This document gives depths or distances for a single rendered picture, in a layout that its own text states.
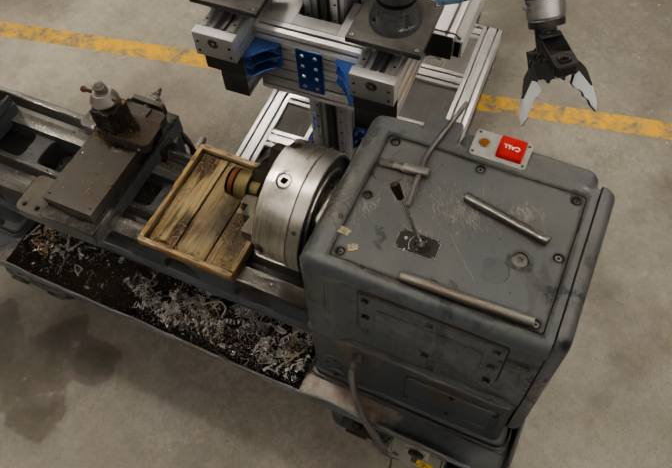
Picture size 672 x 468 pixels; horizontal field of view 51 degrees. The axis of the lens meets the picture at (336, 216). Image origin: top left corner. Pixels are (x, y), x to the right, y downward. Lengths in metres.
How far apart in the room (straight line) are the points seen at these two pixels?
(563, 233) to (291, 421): 1.44
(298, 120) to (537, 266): 1.76
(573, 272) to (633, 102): 2.14
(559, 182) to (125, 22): 2.84
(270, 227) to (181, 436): 1.26
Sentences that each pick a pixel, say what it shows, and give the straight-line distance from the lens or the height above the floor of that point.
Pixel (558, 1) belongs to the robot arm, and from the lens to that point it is 1.48.
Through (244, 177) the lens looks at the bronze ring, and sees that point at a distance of 1.80.
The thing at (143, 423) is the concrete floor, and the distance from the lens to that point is 2.80.
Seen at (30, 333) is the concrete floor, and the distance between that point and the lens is 3.09.
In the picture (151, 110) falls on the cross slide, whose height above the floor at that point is 0.96.
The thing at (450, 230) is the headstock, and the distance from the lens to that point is 1.55.
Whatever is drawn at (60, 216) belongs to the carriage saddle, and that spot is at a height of 0.92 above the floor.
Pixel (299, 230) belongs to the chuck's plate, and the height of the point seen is 1.18.
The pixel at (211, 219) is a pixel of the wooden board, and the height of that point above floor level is 0.89.
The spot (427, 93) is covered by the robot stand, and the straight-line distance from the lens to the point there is 3.18.
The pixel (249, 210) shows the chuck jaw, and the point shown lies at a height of 1.10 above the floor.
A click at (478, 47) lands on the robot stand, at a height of 0.23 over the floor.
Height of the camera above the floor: 2.57
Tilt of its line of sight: 58 degrees down
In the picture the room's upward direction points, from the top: 5 degrees counter-clockwise
